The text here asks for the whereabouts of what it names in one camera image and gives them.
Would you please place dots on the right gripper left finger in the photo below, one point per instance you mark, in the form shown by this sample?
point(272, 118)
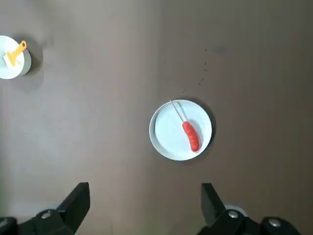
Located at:
point(68, 210)

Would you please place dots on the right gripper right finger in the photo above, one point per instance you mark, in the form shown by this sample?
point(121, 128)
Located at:
point(220, 215)

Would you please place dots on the yellow oil brush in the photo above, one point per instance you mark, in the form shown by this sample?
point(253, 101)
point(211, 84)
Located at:
point(14, 55)

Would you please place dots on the white bowl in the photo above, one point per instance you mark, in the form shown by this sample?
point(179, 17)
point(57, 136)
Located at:
point(17, 71)

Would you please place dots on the red sausage on skewer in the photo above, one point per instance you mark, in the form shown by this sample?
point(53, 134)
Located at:
point(192, 137)

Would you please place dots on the white round plate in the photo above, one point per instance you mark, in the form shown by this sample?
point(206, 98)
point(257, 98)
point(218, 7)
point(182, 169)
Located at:
point(168, 137)

